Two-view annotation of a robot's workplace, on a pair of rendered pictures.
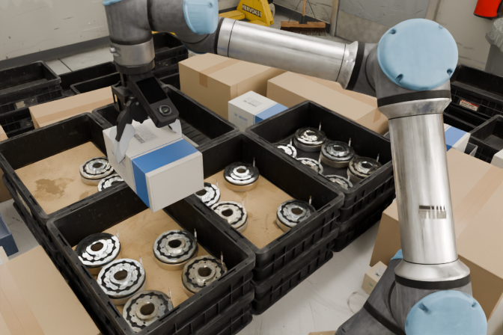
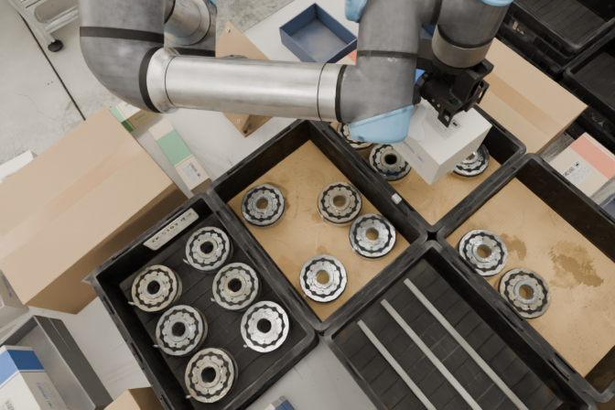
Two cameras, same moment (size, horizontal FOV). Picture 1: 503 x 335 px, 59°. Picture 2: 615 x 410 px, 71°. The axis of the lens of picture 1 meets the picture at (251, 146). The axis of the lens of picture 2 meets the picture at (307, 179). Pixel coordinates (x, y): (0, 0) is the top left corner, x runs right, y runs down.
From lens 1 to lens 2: 1.19 m
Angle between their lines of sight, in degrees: 78
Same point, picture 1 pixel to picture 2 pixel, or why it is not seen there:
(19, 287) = (519, 114)
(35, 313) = (490, 93)
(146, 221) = (430, 208)
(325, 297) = not seen: hidden behind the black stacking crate
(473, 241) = (105, 145)
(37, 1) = not seen: outside the picture
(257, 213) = (305, 220)
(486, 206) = (59, 190)
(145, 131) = (436, 124)
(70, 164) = (575, 321)
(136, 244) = not seen: hidden behind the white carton
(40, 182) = (593, 277)
